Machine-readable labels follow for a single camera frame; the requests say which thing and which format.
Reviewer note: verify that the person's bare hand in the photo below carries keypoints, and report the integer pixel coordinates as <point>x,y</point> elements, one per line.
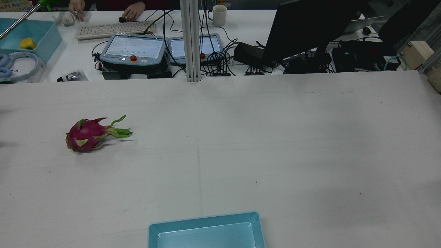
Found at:
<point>134,11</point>
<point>77,8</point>

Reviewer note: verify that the small black mouse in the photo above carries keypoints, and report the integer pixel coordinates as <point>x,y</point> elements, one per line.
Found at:
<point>122,19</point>

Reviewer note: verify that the pink dragon fruit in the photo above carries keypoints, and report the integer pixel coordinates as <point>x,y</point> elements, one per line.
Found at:
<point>88,134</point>

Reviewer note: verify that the white rounded object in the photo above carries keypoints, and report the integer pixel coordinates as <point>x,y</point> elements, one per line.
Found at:
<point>68,19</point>

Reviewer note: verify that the beige keyboard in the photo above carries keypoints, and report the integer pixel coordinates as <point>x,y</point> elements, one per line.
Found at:
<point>113,29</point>

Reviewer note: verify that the green toy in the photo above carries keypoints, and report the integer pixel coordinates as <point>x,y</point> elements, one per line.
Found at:
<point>45,4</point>

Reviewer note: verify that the grey teach pendant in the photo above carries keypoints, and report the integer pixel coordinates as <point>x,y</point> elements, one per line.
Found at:
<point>134,48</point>
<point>210,44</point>

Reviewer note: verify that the teal storage bin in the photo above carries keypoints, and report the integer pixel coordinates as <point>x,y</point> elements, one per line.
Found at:
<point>44,34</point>

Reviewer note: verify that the yellow toy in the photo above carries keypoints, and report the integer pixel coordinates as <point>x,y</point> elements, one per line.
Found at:
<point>27,43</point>

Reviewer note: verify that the metal rod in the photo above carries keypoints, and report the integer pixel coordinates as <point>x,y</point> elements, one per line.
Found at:
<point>17,23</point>

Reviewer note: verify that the colourful printed box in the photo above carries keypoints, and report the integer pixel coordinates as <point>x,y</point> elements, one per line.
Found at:
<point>13,5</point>

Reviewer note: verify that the dark ribbed box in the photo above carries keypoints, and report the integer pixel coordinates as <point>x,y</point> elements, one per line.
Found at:
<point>117,73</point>

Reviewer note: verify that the clear plastic bag with parts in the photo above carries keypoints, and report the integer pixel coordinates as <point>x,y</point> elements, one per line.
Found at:
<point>73,76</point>

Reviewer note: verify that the white mug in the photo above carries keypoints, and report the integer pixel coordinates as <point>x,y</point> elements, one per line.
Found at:
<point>219,15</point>

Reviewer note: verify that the blue headphones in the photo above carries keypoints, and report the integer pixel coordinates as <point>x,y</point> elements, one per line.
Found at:
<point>4,61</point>

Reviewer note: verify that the black power adapter box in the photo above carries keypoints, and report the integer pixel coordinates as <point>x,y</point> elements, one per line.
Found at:
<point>248,53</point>

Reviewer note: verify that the black monitor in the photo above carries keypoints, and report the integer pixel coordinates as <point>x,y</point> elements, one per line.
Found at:
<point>303,27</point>

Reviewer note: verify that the silver laptop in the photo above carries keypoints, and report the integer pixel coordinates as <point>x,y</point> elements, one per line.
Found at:
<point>361,23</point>

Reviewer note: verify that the black mini computer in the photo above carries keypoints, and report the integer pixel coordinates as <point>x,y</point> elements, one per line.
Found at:
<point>358,55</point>

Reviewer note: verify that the black computer mouse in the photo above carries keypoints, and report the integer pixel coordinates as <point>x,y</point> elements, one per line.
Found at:
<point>367,30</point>

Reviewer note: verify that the light blue empty plastic bin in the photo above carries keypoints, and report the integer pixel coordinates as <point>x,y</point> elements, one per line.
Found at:
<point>206,234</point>

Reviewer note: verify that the wooden block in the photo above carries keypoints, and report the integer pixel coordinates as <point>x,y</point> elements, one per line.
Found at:
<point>415,53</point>

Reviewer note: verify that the pale wooden board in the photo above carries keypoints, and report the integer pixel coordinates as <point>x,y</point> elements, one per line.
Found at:
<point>436,79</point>

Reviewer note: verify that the aluminium profile post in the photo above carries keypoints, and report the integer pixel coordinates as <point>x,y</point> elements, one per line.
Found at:
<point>191,41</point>

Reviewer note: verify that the aluminium frame profile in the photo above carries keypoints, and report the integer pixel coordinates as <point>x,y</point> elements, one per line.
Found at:
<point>430,63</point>

